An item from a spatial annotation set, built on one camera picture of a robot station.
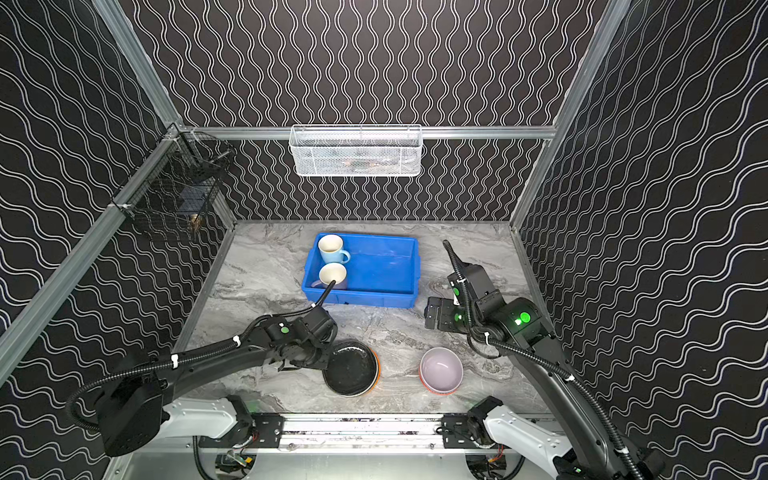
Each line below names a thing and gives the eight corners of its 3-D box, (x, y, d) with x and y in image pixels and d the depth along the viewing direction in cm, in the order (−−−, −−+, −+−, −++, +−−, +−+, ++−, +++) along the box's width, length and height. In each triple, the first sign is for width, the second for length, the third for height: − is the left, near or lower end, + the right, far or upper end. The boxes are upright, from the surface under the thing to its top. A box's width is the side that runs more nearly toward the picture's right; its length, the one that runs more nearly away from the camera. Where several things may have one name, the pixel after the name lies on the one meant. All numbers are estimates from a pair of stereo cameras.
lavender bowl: (420, 398, 81) (422, 389, 75) (417, 359, 88) (419, 347, 82) (461, 398, 81) (467, 389, 75) (455, 359, 88) (460, 347, 82)
